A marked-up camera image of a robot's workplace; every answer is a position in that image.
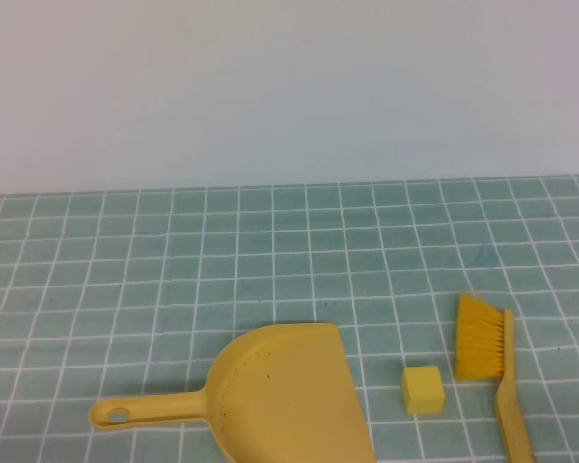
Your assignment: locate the yellow plastic dustpan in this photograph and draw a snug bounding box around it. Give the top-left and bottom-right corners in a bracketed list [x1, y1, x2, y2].
[88, 321, 378, 463]

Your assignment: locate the yellow foam cube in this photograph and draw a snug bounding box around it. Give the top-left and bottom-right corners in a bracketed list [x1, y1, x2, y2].
[400, 365, 446, 415]

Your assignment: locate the green checked tablecloth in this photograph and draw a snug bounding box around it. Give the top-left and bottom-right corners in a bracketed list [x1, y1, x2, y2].
[0, 174, 579, 463]

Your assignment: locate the yellow hand brush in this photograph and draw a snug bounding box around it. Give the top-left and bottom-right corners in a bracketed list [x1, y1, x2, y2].
[453, 292, 536, 463]

